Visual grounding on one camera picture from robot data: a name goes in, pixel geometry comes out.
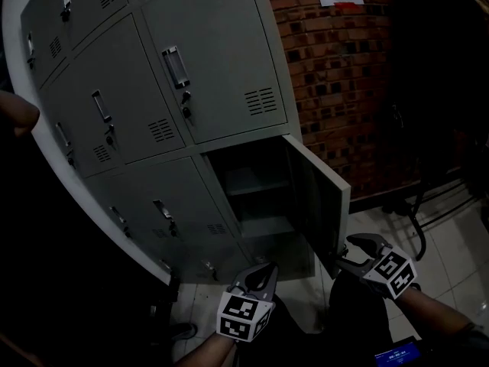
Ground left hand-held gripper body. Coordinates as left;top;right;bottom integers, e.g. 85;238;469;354
216;285;277;343

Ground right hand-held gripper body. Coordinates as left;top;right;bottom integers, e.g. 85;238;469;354
358;245;418;300

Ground grey locker door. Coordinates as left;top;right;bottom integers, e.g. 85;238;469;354
282;134;351;278

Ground grey metal locker cabinet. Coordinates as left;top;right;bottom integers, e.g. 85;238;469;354
2;0;352;286

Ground person's left forearm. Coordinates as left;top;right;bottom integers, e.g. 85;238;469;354
173;330;238;367

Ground person's right forearm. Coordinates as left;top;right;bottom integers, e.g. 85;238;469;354
395;285;489;346

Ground person's legs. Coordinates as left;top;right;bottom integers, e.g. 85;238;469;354
232;271;395;367

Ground black device with blue screen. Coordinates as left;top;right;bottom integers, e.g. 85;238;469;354
372;336;426;367

